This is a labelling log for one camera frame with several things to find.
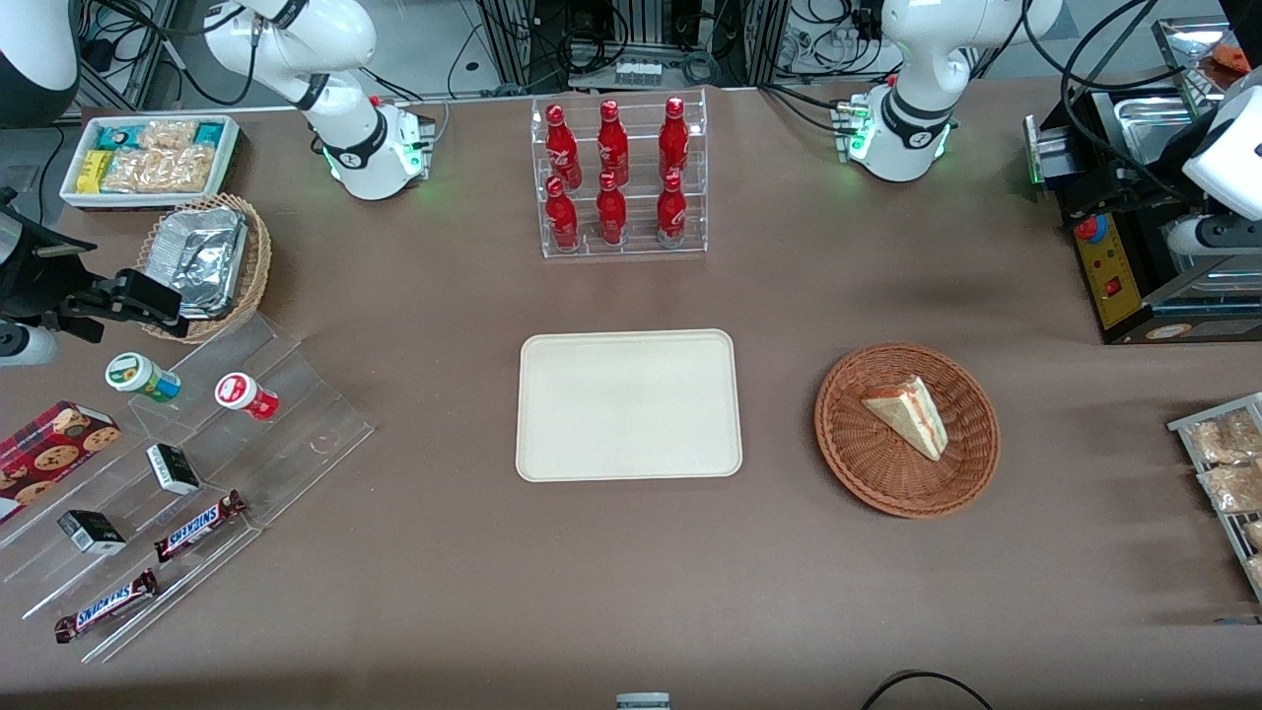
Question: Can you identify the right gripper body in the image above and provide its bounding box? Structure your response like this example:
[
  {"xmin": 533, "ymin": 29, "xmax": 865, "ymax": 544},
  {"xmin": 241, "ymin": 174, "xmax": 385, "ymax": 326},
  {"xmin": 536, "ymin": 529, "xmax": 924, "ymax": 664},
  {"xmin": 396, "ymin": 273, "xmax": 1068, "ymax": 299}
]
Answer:
[{"xmin": 0, "ymin": 187, "xmax": 100, "ymax": 328}]

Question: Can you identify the triangular sandwich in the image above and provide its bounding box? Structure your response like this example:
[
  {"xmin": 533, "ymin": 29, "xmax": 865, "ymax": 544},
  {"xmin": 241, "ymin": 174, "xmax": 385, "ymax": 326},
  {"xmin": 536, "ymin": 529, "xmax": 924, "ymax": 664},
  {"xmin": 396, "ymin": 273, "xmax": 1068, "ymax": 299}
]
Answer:
[{"xmin": 861, "ymin": 376, "xmax": 949, "ymax": 462}]

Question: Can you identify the light wicker basket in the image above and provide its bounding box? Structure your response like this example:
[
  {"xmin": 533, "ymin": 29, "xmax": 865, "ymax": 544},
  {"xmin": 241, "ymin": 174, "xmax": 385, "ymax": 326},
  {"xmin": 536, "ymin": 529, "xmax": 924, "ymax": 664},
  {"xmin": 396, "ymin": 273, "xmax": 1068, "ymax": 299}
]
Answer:
[{"xmin": 136, "ymin": 193, "xmax": 273, "ymax": 344}]

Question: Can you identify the brown wicker basket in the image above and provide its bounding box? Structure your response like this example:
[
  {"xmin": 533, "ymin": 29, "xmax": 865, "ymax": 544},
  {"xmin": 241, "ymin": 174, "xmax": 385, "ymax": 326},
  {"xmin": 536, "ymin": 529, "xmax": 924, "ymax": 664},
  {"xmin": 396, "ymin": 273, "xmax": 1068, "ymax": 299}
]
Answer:
[{"xmin": 814, "ymin": 342, "xmax": 1002, "ymax": 520}]

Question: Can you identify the beige plastic tray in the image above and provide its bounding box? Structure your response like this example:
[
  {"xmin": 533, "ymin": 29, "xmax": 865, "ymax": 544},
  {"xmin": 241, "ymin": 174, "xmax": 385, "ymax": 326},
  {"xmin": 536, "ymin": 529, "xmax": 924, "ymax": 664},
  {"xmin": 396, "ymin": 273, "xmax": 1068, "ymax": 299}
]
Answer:
[{"xmin": 516, "ymin": 328, "xmax": 743, "ymax": 483}]

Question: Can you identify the foil container stack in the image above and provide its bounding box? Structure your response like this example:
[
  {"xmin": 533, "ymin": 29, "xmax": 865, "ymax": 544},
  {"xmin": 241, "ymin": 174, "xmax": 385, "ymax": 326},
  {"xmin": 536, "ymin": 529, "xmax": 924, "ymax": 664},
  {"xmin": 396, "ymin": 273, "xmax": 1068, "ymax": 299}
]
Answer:
[{"xmin": 156, "ymin": 206, "xmax": 249, "ymax": 319}]

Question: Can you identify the green lid cup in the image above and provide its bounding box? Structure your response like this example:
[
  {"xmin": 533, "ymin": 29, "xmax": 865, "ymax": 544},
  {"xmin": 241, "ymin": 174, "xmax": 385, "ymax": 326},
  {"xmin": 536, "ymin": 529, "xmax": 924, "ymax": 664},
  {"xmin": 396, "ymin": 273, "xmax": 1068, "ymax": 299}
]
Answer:
[{"xmin": 105, "ymin": 352, "xmax": 183, "ymax": 404}]

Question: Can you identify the large clear cracker bag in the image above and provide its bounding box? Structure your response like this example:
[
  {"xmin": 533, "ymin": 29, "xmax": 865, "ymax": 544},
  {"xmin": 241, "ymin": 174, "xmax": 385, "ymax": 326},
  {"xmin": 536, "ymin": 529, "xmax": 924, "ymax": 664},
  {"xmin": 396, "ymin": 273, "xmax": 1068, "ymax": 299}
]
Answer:
[{"xmin": 102, "ymin": 144, "xmax": 216, "ymax": 194}]

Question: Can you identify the red lid cup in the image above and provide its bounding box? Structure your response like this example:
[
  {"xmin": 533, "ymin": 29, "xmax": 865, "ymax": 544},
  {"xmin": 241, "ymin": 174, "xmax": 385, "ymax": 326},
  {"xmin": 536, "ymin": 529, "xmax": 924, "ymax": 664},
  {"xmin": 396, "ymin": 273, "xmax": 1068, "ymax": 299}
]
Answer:
[{"xmin": 214, "ymin": 372, "xmax": 281, "ymax": 423}]

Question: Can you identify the red cookie box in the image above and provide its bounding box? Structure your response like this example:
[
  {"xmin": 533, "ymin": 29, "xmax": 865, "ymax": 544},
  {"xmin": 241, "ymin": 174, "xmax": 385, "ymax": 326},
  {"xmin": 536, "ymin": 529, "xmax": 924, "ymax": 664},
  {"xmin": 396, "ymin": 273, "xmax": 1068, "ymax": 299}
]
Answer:
[{"xmin": 0, "ymin": 399, "xmax": 122, "ymax": 525}]

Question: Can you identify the small clear cracker bag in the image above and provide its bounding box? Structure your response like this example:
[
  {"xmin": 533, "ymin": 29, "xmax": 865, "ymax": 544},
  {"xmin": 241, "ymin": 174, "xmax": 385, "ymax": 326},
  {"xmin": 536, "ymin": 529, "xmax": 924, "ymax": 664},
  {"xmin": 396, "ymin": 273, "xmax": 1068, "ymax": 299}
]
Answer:
[{"xmin": 136, "ymin": 119, "xmax": 199, "ymax": 151}]

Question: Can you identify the white snack bin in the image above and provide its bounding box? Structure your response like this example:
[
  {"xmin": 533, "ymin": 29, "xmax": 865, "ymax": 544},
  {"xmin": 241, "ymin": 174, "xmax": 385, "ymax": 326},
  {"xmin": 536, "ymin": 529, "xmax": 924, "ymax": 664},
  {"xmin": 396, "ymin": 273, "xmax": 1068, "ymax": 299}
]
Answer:
[{"xmin": 59, "ymin": 114, "xmax": 243, "ymax": 211}]

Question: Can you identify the small black box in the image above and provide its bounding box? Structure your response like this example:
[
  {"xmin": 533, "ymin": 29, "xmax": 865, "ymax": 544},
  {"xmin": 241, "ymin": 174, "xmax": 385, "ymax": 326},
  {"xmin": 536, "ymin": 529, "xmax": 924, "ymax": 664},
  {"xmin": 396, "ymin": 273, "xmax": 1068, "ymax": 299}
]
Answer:
[
  {"xmin": 145, "ymin": 443, "xmax": 202, "ymax": 497},
  {"xmin": 56, "ymin": 509, "xmax": 128, "ymax": 556}
]

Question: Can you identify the black food warmer machine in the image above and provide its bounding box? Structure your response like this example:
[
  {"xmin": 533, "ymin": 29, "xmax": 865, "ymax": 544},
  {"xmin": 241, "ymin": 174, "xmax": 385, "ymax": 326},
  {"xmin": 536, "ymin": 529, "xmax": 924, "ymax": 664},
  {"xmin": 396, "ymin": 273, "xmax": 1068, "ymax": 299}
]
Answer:
[{"xmin": 1023, "ymin": 15, "xmax": 1262, "ymax": 346}]

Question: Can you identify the clear acrylic step display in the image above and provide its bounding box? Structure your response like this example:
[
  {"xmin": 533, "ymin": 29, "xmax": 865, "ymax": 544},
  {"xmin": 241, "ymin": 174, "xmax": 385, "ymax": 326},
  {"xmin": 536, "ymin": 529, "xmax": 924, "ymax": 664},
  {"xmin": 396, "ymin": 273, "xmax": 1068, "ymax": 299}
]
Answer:
[{"xmin": 0, "ymin": 314, "xmax": 377, "ymax": 665}]

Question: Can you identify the snickers bar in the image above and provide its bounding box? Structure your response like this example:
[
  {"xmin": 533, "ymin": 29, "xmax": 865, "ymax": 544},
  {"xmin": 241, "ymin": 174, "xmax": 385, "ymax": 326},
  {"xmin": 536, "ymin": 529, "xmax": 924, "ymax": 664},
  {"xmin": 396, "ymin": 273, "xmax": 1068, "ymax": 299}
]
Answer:
[
  {"xmin": 152, "ymin": 490, "xmax": 248, "ymax": 564},
  {"xmin": 53, "ymin": 569, "xmax": 162, "ymax": 645}
]

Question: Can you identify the red cola bottle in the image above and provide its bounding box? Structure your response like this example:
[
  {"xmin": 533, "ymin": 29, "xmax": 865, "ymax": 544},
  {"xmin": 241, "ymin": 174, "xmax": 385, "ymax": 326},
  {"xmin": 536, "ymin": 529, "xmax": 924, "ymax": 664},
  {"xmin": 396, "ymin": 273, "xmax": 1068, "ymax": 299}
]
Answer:
[
  {"xmin": 596, "ymin": 173, "xmax": 628, "ymax": 247},
  {"xmin": 596, "ymin": 100, "xmax": 630, "ymax": 186},
  {"xmin": 545, "ymin": 104, "xmax": 582, "ymax": 188},
  {"xmin": 657, "ymin": 170, "xmax": 688, "ymax": 244},
  {"xmin": 659, "ymin": 96, "xmax": 691, "ymax": 183},
  {"xmin": 545, "ymin": 177, "xmax": 580, "ymax": 250}
]

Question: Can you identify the clear acrylic bottle rack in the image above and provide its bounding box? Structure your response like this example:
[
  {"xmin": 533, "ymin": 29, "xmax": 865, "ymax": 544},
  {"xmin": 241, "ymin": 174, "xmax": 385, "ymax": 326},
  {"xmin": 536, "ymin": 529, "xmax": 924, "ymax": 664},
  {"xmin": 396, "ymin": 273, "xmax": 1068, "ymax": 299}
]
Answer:
[{"xmin": 530, "ymin": 87, "xmax": 709, "ymax": 260}]

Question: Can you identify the metal wire rack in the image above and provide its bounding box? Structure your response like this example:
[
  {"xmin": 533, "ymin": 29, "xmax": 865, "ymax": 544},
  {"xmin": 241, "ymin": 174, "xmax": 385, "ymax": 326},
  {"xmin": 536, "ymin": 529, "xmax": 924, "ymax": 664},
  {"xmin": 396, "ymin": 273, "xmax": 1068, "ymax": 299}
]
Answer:
[{"xmin": 1167, "ymin": 391, "xmax": 1262, "ymax": 604}]

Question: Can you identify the aluminium frame rack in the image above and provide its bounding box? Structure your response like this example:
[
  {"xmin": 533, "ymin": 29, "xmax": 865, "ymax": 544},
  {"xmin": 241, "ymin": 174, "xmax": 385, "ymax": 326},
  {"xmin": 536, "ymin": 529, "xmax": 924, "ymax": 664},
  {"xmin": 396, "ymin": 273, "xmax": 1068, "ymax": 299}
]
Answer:
[{"xmin": 473, "ymin": 0, "xmax": 792, "ymax": 92}]

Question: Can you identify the black floor cable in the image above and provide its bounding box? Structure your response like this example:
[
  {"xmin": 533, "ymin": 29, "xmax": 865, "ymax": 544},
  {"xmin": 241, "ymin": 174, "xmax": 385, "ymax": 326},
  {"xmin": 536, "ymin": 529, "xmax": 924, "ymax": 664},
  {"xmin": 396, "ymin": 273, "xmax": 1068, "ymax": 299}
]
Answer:
[{"xmin": 860, "ymin": 670, "xmax": 997, "ymax": 710}]

